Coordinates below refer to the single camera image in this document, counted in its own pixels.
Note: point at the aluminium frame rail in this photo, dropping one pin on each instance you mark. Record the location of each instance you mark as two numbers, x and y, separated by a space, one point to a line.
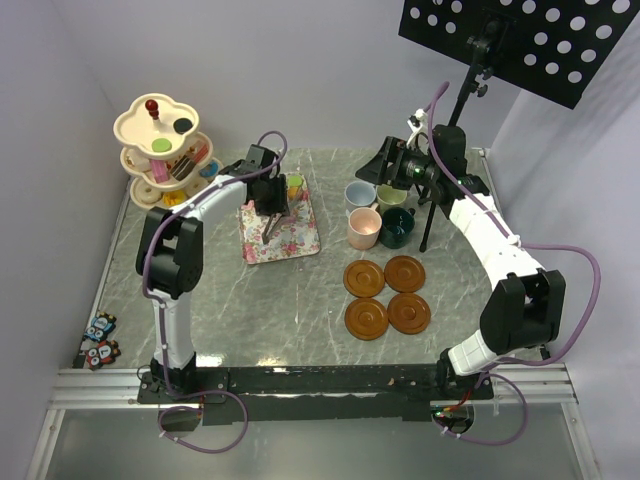
80 389

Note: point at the floral serving tray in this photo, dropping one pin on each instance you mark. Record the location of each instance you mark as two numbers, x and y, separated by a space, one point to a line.
296 236

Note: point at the light blue mug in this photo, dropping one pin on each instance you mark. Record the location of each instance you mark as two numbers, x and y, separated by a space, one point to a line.
359 194

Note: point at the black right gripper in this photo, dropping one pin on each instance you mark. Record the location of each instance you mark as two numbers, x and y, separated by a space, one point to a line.
394 150

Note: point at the yellow toy tart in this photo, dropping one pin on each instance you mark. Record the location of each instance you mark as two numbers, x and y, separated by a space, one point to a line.
174 198

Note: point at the pink sprinkled toy donut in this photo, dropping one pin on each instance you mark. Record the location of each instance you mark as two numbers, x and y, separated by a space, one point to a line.
195 187

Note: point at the black perforated calibration board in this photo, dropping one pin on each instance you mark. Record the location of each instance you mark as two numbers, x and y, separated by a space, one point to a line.
553 48

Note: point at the cream three-tier dessert stand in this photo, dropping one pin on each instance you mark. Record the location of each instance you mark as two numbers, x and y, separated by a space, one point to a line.
148 117

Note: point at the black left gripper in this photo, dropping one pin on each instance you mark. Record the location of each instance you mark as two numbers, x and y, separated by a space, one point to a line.
279 206

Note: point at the green toy macaron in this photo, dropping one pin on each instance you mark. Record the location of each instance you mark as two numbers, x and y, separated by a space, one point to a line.
161 145
295 181

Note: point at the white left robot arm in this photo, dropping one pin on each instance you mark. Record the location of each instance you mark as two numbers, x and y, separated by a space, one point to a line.
170 258

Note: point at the light green mug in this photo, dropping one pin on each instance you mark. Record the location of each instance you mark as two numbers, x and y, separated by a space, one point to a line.
388 197

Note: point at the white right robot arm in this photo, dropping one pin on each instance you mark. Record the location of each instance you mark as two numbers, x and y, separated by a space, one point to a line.
525 307

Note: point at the black toy cookie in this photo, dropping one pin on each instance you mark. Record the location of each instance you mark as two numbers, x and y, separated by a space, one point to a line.
182 125

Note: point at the pink mug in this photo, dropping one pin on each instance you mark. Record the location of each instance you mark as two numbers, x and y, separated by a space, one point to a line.
364 225

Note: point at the chocolate layer toy cake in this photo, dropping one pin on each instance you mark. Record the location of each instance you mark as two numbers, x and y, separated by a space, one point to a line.
182 168

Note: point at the blue frosted toy donut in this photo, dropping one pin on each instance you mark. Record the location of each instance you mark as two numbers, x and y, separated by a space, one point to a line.
210 170

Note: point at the pink toy cake slice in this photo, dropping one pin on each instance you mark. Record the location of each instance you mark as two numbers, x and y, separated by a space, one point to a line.
199 151

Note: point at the dark green mug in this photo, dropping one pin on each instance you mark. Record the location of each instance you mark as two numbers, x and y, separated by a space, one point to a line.
397 225

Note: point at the brown wooden coaster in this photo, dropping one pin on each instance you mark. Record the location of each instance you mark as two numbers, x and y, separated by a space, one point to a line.
363 279
404 274
409 313
366 319

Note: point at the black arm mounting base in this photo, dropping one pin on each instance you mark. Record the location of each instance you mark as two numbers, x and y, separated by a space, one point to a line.
301 393

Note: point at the pink toy popsicle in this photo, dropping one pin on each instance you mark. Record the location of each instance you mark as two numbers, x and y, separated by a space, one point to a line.
159 170

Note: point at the white toy donut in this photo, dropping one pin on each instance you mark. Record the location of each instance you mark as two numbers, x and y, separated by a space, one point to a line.
147 194

